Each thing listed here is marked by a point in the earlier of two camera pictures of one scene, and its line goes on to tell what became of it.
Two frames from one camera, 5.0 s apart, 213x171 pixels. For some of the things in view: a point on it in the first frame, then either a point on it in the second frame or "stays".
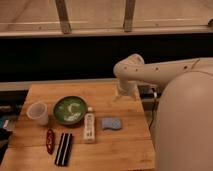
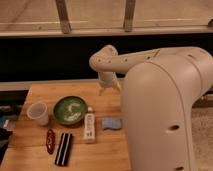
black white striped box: x=63 y=152 stays
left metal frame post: x=64 y=17 stays
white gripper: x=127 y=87 -> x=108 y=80
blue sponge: x=108 y=122 stays
